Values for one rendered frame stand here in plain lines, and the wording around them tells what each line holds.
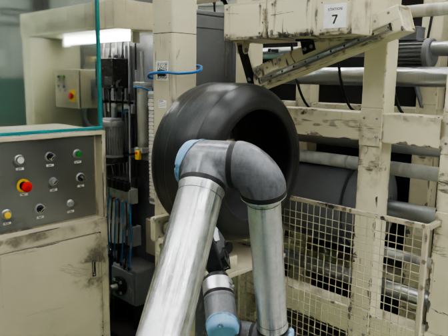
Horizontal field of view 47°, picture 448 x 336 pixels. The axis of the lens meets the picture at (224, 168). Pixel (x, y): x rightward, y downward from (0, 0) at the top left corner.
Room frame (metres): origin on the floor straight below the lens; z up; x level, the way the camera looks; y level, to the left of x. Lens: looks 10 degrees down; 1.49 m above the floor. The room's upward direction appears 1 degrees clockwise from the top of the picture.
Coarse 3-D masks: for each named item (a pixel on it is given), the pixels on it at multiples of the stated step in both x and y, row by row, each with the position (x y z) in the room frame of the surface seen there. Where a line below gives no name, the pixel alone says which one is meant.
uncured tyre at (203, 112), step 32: (192, 96) 1.83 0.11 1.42; (224, 96) 1.75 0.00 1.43; (256, 96) 1.81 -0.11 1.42; (160, 128) 1.80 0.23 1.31; (192, 128) 1.69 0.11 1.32; (224, 128) 1.69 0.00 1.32; (256, 128) 2.16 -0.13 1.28; (288, 128) 1.93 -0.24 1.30; (160, 160) 1.75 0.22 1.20; (288, 160) 1.98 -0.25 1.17; (160, 192) 1.78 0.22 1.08; (288, 192) 1.95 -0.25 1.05; (224, 224) 1.71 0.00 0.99
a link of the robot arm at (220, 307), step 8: (216, 288) 1.39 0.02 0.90; (224, 288) 1.39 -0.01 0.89; (208, 296) 1.38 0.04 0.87; (216, 296) 1.37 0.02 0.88; (224, 296) 1.37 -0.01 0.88; (232, 296) 1.39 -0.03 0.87; (208, 304) 1.36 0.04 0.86; (216, 304) 1.35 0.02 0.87; (224, 304) 1.35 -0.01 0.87; (232, 304) 1.36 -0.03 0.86; (208, 312) 1.34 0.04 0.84; (216, 312) 1.33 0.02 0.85; (224, 312) 1.32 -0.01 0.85; (232, 312) 1.34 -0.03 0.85; (208, 320) 1.33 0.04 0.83; (216, 320) 1.31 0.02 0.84; (224, 320) 1.31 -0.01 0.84; (232, 320) 1.32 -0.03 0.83; (208, 328) 1.31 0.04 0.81; (216, 328) 1.30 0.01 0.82; (224, 328) 1.30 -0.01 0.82; (232, 328) 1.31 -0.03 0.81
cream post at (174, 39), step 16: (160, 0) 2.08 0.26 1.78; (176, 0) 2.04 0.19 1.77; (192, 0) 2.10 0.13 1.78; (160, 16) 2.08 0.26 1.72; (176, 16) 2.04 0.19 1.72; (192, 16) 2.10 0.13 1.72; (160, 32) 2.08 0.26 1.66; (176, 32) 2.04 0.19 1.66; (192, 32) 2.10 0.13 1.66; (160, 48) 2.08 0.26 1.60; (176, 48) 2.04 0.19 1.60; (192, 48) 2.10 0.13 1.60; (176, 64) 2.04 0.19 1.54; (192, 64) 2.10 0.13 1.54; (176, 80) 2.04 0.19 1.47; (192, 80) 2.10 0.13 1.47; (160, 96) 2.08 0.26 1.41; (176, 96) 2.04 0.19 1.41; (160, 112) 2.08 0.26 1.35; (160, 208) 2.08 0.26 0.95
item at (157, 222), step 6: (156, 216) 1.95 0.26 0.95; (162, 216) 1.96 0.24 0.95; (168, 216) 1.97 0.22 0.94; (156, 222) 1.93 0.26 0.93; (162, 222) 1.95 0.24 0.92; (156, 228) 1.93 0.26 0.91; (162, 228) 1.95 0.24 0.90; (156, 234) 1.93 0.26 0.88; (162, 234) 1.95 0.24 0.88; (156, 240) 1.93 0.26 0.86
